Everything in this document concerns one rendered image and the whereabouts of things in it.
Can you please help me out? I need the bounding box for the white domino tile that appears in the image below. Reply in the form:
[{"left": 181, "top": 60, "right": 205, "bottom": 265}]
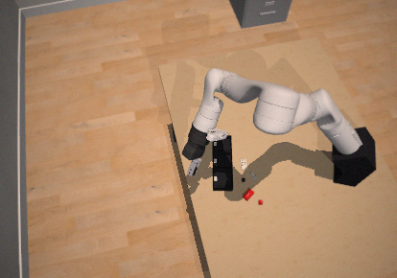
[{"left": 241, "top": 159, "right": 247, "bottom": 170}]

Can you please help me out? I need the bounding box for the black rack of three bins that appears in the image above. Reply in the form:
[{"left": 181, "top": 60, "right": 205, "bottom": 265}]
[{"left": 213, "top": 135, "right": 233, "bottom": 191}]

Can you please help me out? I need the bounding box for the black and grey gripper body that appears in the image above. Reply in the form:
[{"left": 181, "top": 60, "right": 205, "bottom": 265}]
[{"left": 182, "top": 112, "right": 227, "bottom": 160}]

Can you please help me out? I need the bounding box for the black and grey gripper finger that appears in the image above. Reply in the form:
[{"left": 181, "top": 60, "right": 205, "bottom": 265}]
[
  {"left": 187, "top": 159, "right": 198, "bottom": 176},
  {"left": 194, "top": 158, "right": 202, "bottom": 175}
]

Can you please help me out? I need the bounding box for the red nine-volt battery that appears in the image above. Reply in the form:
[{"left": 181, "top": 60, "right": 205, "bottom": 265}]
[{"left": 243, "top": 189, "right": 254, "bottom": 201}]

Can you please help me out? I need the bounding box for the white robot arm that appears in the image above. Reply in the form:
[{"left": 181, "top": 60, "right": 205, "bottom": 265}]
[{"left": 198, "top": 68, "right": 362, "bottom": 154}]

